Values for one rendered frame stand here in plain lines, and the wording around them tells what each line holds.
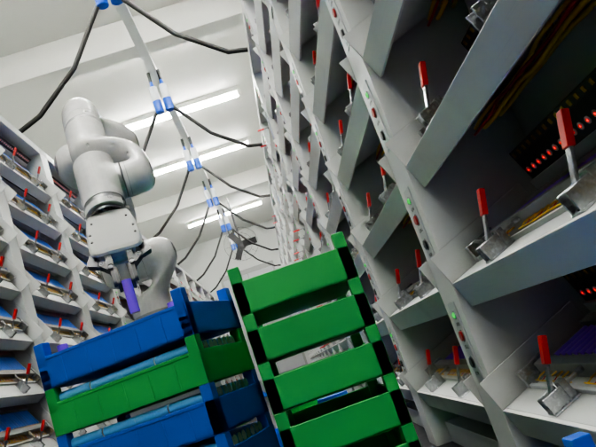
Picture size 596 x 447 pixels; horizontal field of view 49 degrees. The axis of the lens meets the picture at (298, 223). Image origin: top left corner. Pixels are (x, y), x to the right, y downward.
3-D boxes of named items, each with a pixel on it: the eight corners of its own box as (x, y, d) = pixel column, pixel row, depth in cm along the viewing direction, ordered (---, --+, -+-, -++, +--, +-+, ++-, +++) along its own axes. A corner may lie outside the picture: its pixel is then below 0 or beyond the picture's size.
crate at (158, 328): (43, 391, 112) (32, 346, 113) (111, 377, 131) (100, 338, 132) (193, 333, 104) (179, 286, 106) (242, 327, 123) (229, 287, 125)
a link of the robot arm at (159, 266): (137, 326, 201) (113, 255, 206) (195, 306, 205) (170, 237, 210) (133, 322, 190) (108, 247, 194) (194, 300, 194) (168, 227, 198)
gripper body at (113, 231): (136, 219, 135) (148, 260, 129) (85, 232, 132) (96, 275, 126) (129, 195, 129) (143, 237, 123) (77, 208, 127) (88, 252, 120)
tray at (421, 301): (457, 311, 108) (401, 248, 111) (400, 330, 168) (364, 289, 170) (544, 234, 111) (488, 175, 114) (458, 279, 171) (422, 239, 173)
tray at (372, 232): (413, 202, 112) (361, 144, 115) (373, 258, 172) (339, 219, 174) (498, 130, 115) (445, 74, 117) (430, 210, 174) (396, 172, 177)
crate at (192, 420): (67, 485, 108) (55, 437, 110) (133, 456, 128) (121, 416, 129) (223, 433, 101) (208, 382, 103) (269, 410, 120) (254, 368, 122)
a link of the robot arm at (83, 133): (136, 136, 161) (161, 198, 138) (70, 152, 157) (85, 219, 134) (128, 103, 156) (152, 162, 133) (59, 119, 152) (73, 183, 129)
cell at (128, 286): (129, 314, 118) (119, 280, 119) (134, 314, 120) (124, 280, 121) (137, 310, 118) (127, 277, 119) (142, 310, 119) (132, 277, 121)
